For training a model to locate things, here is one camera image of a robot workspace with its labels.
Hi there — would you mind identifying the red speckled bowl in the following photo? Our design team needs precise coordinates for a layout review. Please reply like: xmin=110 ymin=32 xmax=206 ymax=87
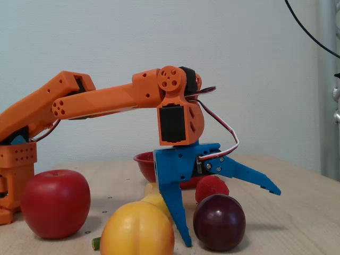
xmin=133 ymin=151 xmax=206 ymax=190

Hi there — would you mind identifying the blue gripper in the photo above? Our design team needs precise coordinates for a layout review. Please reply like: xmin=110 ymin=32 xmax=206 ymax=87
xmin=153 ymin=142 xmax=282 ymax=248

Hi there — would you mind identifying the red apple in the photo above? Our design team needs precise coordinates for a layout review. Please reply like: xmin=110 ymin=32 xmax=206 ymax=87
xmin=20 ymin=169 xmax=91 ymax=240

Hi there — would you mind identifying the orange robot base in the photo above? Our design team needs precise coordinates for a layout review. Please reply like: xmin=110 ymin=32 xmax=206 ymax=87
xmin=0 ymin=141 xmax=38 ymax=226

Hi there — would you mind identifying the yellow orange peach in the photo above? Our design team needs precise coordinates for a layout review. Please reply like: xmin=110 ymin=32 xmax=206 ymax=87
xmin=99 ymin=201 xmax=175 ymax=255

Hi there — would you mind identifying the black hanging cable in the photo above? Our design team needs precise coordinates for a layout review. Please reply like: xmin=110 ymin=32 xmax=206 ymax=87
xmin=284 ymin=0 xmax=340 ymax=59

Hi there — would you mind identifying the red strawberry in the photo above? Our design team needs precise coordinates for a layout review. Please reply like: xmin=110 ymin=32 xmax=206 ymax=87
xmin=195 ymin=175 xmax=230 ymax=204

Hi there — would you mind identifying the yellow banana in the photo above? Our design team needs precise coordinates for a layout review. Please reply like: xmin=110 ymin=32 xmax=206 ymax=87
xmin=91 ymin=182 xmax=174 ymax=251

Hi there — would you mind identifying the dark purple plum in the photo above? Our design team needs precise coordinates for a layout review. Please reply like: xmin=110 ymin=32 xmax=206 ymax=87
xmin=193 ymin=193 xmax=247 ymax=252

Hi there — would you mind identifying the white red black servo cable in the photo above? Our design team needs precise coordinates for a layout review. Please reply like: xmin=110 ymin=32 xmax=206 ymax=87
xmin=185 ymin=85 xmax=240 ymax=162

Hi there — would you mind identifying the grey metal pole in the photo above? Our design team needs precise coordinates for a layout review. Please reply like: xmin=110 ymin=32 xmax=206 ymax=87
xmin=317 ymin=0 xmax=340 ymax=182

